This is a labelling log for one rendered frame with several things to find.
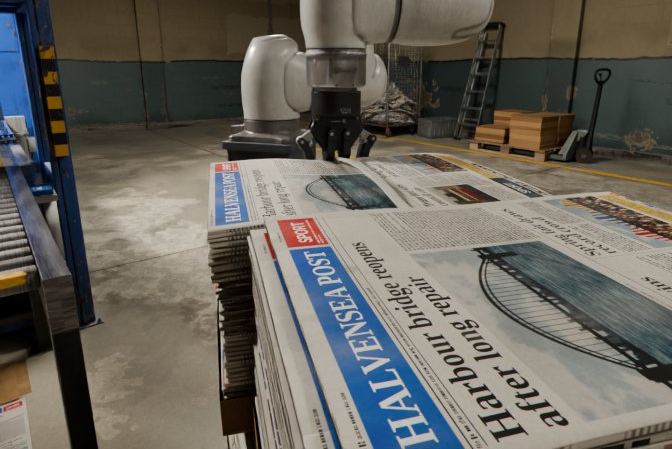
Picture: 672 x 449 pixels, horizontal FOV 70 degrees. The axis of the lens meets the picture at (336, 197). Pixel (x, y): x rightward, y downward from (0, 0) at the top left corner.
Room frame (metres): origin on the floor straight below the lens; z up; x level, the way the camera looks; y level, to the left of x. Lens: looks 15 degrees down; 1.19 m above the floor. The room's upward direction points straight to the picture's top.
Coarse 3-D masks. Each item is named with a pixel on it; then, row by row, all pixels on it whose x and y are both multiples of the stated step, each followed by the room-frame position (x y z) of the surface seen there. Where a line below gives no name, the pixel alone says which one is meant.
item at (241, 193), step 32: (256, 160) 0.68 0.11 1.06; (288, 160) 0.69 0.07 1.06; (224, 192) 0.51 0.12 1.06; (256, 192) 0.51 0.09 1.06; (288, 192) 0.51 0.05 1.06; (320, 192) 0.51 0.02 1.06; (352, 192) 0.52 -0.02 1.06; (224, 224) 0.41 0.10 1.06; (256, 224) 0.41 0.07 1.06; (224, 256) 0.41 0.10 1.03; (224, 288) 0.41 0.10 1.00; (224, 320) 0.40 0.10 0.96; (224, 352) 0.41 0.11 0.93; (224, 384) 0.41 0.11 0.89
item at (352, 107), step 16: (320, 96) 0.71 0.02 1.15; (336, 96) 0.70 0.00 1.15; (352, 96) 0.71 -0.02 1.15; (320, 112) 0.71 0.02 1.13; (336, 112) 0.70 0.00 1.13; (352, 112) 0.71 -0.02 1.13; (320, 128) 0.72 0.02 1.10; (336, 128) 0.73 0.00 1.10; (352, 128) 0.74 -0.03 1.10; (320, 144) 0.73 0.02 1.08; (336, 144) 0.73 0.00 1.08; (352, 144) 0.74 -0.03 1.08
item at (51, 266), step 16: (16, 176) 1.74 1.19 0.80; (16, 192) 1.50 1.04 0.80; (32, 208) 1.32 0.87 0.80; (32, 224) 1.18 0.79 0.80; (32, 240) 1.06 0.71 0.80; (48, 240) 1.06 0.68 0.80; (48, 256) 0.96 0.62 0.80; (48, 272) 0.88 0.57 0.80; (64, 272) 0.88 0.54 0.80; (48, 288) 0.85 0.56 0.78; (64, 288) 0.86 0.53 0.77; (48, 304) 0.84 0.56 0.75; (64, 304) 0.86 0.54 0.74; (48, 320) 0.86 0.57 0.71; (64, 320) 0.86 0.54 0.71
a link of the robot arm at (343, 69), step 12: (312, 60) 0.71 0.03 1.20; (324, 60) 0.70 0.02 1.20; (336, 60) 0.70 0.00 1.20; (348, 60) 0.70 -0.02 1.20; (360, 60) 0.71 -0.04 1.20; (312, 72) 0.71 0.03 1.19; (324, 72) 0.70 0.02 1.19; (336, 72) 0.70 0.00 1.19; (348, 72) 0.70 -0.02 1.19; (360, 72) 0.71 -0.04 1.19; (312, 84) 0.71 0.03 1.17; (324, 84) 0.70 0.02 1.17; (336, 84) 0.70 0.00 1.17; (348, 84) 0.70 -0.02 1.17; (360, 84) 0.71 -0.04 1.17
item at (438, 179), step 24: (384, 168) 0.64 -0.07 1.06; (408, 168) 0.64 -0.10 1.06; (432, 168) 0.63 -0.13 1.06; (456, 168) 0.63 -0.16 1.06; (480, 168) 0.63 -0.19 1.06; (432, 192) 0.51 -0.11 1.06; (456, 192) 0.51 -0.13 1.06; (480, 192) 0.51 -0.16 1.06; (504, 192) 0.51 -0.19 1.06; (528, 192) 0.51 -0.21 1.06
